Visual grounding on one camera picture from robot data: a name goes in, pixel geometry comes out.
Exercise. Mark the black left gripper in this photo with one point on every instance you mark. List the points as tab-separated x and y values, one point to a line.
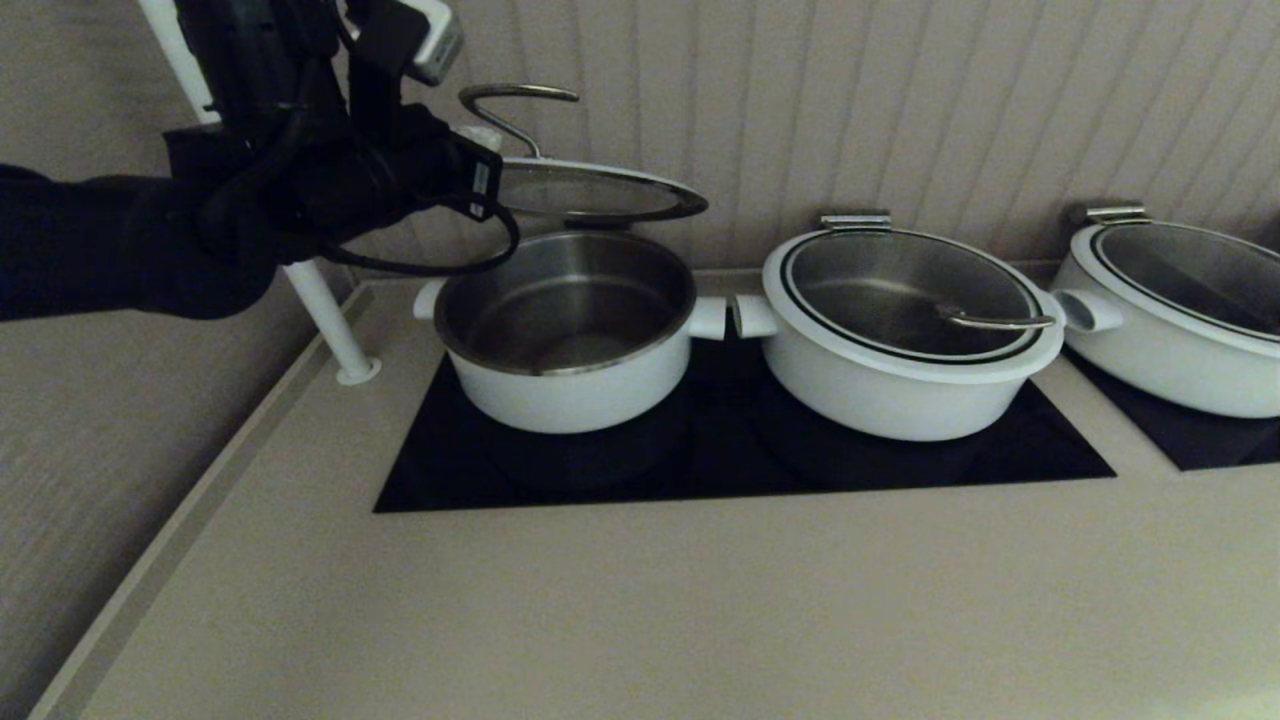
420	165

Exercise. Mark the glass lid white rim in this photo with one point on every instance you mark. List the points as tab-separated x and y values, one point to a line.
1200	270
600	195

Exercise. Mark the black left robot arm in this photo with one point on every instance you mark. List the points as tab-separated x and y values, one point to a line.
120	240

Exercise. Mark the white round pot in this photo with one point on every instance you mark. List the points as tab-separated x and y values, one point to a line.
580	400
1150	362
880	408

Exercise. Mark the middle white pot with lid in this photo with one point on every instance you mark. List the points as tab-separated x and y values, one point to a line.
900	290

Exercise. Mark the white metal pole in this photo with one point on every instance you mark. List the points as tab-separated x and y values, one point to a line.
330	320

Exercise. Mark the large black glass cooktop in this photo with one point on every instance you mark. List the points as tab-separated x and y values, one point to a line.
720	462

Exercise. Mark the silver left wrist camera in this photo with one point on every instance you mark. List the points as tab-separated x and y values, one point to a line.
435	40

